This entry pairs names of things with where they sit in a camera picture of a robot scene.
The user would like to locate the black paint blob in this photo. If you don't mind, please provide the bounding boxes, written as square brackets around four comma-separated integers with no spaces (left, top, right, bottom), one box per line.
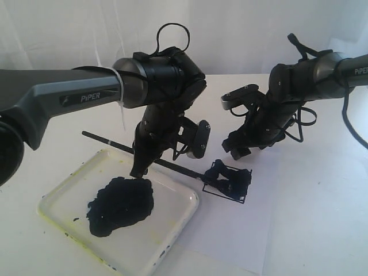
[86,177,154,237]

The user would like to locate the thin black paintbrush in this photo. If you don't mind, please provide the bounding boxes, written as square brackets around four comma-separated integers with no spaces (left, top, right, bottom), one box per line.
[82,131,212,183]

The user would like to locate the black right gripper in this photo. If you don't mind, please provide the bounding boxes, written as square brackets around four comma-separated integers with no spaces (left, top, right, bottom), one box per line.
[222,95,299,160]

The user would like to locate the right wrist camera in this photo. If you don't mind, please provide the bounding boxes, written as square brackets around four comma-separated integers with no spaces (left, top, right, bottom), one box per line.
[221,84,265,110]

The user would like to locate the white paint tray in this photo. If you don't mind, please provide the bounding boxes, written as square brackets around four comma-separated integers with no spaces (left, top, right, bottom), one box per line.
[38,149,198,275]

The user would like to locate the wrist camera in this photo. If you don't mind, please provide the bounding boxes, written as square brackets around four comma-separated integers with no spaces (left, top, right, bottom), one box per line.
[221,84,265,110]
[186,120,211,159]

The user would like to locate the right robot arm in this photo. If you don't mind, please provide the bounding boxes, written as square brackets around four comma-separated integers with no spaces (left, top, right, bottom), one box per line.
[221,51,367,160]

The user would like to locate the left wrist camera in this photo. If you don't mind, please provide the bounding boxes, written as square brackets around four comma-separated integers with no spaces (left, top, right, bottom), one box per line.
[186,120,211,159]

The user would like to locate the white background curtain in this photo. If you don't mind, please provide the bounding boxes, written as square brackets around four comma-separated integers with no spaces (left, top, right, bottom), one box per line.
[1,1,367,74]

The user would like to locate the white zip tie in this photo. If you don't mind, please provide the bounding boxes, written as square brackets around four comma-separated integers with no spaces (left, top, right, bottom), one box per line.
[111,68,126,131]

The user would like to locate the white paper with square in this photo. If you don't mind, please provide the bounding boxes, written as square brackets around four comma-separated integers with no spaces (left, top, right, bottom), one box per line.
[161,162,278,274]

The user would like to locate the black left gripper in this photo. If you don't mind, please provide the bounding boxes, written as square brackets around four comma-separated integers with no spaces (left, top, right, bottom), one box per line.
[129,112,198,178]

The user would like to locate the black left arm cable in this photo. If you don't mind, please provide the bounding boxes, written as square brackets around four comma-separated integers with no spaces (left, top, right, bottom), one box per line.
[155,23,191,57]

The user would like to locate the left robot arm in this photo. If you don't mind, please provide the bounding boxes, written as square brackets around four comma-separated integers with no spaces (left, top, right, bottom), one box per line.
[1,47,210,183]

